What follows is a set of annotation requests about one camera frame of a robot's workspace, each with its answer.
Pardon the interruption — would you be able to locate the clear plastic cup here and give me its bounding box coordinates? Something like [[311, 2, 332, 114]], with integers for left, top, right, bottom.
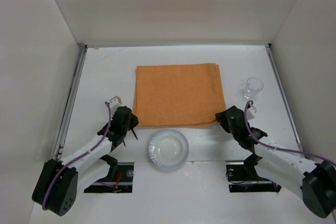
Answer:
[[242, 77, 264, 100]]

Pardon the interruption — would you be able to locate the orange cloth napkin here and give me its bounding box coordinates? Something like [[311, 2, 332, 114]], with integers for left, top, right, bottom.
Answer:
[[133, 63, 226, 127]]

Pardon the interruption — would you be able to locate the clear plastic plate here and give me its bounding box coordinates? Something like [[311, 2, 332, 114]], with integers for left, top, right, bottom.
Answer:
[[148, 129, 190, 170]]

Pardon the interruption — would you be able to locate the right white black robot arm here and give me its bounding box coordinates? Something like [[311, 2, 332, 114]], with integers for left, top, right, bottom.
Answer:
[[215, 101, 335, 218]]

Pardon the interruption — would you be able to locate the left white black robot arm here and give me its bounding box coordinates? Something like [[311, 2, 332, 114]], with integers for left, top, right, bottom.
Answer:
[[31, 106, 139, 216]]

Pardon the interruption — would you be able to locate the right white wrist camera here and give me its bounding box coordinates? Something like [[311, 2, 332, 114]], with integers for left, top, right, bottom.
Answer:
[[246, 103, 257, 121]]

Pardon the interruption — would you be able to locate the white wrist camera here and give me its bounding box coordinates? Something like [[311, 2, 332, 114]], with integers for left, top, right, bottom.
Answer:
[[246, 103, 257, 121], [109, 95, 122, 114]]

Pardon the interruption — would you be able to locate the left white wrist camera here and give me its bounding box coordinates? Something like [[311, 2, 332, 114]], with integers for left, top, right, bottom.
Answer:
[[109, 95, 122, 114]]

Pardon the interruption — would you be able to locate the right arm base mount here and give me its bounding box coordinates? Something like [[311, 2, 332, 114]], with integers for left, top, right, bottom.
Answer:
[[225, 154, 281, 193]]

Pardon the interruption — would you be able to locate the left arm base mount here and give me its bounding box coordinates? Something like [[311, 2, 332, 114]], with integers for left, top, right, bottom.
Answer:
[[83, 155, 134, 194]]

